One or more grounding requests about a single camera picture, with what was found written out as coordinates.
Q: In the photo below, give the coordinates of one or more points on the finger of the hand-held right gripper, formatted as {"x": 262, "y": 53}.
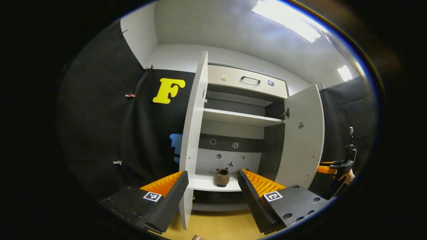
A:
{"x": 333, "y": 162}
{"x": 327, "y": 169}

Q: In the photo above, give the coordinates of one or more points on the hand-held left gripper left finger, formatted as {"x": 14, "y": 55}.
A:
{"x": 170, "y": 206}

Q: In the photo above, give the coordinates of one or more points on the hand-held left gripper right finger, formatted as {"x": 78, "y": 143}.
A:
{"x": 253, "y": 206}

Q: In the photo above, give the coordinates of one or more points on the grey shoe cabinet door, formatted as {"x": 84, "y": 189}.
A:
{"x": 191, "y": 140}
{"x": 300, "y": 153}

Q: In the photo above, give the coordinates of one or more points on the grey shoe cabinet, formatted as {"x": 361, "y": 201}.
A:
{"x": 227, "y": 133}

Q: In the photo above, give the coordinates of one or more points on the white cabinet shelf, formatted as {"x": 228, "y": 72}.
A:
{"x": 233, "y": 116}
{"x": 203, "y": 182}

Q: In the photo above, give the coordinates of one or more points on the grey cabinet drawer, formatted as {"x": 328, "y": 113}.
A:
{"x": 253, "y": 89}

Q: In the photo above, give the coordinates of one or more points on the small ceiling light panel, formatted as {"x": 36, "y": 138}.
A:
{"x": 345, "y": 73}

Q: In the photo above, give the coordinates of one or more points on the large ceiling light panel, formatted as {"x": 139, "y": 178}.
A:
{"x": 290, "y": 20}

